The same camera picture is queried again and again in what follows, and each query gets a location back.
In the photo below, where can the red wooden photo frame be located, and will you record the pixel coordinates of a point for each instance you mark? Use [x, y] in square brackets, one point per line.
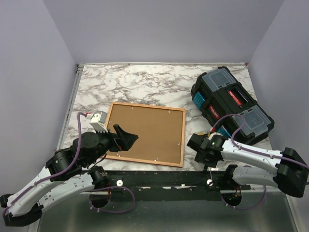
[161, 132]

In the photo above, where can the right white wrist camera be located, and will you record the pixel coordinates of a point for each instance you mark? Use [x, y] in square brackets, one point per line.
[219, 132]

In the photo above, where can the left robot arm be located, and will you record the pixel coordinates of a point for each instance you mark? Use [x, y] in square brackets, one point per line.
[69, 171]

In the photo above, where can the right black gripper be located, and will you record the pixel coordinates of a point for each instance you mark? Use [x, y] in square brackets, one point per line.
[210, 163]

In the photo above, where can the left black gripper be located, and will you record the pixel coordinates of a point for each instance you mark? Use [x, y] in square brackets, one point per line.
[123, 141]

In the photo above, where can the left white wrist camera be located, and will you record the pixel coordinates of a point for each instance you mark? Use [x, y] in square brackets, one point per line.
[97, 121]

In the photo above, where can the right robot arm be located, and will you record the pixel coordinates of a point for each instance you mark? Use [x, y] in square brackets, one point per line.
[285, 170]

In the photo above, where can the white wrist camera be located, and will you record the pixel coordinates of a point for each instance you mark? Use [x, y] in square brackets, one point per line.
[97, 121]
[219, 132]

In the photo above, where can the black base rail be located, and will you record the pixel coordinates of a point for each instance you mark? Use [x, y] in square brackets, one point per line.
[158, 186]

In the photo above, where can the left aluminium side rail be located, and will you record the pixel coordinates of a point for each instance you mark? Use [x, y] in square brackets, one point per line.
[69, 109]

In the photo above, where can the black plastic toolbox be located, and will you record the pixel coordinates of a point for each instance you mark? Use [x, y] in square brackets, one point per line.
[226, 104]

